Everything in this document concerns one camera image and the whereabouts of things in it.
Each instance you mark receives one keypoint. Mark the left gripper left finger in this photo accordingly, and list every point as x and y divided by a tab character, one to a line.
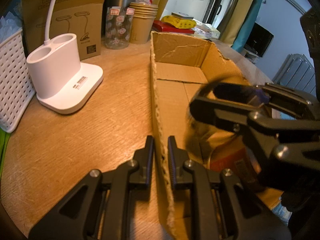
97	207

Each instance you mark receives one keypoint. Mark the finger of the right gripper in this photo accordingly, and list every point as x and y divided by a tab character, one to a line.
250	93
233	117

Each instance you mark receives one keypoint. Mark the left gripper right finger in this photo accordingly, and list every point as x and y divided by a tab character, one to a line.
222	207

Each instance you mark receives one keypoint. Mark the red tin can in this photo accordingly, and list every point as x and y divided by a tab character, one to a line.
233	155

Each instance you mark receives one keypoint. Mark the cardboard box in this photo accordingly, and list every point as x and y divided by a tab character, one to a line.
180	65

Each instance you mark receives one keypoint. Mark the grey radiator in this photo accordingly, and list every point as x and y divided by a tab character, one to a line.
297	72

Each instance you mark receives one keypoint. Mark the white tv stand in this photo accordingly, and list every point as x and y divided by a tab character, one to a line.
250	56

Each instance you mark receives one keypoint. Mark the black television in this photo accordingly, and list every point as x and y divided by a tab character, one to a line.
258	40

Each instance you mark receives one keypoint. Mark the teal curtain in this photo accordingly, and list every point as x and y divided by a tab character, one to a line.
247	26

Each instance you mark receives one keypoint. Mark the yellow curtain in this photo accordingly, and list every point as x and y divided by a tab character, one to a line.
232	21

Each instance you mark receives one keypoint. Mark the yellow packet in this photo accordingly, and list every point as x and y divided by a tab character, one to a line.
179	23

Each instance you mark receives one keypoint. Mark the red flat box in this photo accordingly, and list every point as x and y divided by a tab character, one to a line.
160	26

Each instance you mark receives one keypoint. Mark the white desk lamp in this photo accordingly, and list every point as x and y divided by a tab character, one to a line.
62	82

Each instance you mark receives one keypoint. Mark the stack of paper cups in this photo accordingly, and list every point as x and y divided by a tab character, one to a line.
143	18

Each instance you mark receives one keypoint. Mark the white woven plastic basket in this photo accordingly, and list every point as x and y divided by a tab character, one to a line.
16	86

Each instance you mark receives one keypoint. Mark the floral glass jar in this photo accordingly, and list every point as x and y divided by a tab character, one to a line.
118	27

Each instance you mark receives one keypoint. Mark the brown lamp packaging box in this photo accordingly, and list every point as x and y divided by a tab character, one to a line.
81	17

